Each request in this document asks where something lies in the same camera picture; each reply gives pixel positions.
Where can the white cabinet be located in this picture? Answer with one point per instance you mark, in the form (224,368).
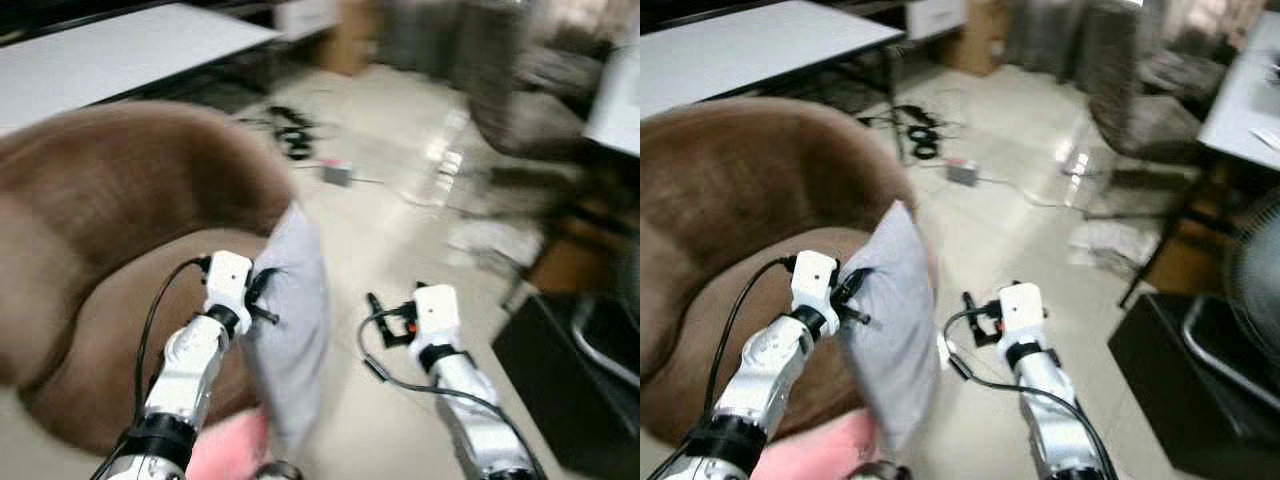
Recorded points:
(935,15)
(305,15)

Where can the pink pillow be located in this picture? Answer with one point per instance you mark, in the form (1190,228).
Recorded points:
(230,450)
(820,450)

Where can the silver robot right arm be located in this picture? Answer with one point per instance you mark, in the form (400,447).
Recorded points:
(1060,430)
(480,420)

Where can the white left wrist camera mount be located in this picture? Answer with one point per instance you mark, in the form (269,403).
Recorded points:
(813,278)
(228,278)

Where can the dark metal tray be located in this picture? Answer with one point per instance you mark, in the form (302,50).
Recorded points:
(1235,345)
(610,335)

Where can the white table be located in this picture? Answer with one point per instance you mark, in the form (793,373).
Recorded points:
(760,50)
(615,100)
(1245,100)
(120,55)

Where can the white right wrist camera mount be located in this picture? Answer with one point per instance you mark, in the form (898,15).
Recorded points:
(1020,310)
(437,312)

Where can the brown wooden furniture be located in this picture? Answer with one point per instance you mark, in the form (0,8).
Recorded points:
(1185,250)
(565,265)

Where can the grey pillow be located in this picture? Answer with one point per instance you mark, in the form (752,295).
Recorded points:
(295,340)
(895,340)

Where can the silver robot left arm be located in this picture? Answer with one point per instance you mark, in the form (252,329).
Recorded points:
(185,375)
(770,370)

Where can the grey upholstered chair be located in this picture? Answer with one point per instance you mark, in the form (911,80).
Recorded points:
(1150,120)
(530,110)

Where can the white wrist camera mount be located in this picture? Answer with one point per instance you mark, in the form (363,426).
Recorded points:
(1020,310)
(813,278)
(228,278)
(437,312)

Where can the brown cardboard box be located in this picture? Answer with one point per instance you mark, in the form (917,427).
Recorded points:
(350,45)
(980,45)

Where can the small grey power box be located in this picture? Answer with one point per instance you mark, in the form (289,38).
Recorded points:
(337,173)
(963,172)

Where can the black floor fan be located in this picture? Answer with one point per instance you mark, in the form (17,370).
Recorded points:
(1260,270)

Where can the white crumpled cloth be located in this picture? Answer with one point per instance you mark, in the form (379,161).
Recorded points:
(495,242)
(1115,240)

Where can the brown fabric sofa chair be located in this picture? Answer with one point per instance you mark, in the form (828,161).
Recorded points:
(100,200)
(740,200)

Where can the black box ottoman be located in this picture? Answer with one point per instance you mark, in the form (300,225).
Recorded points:
(1180,400)
(560,400)

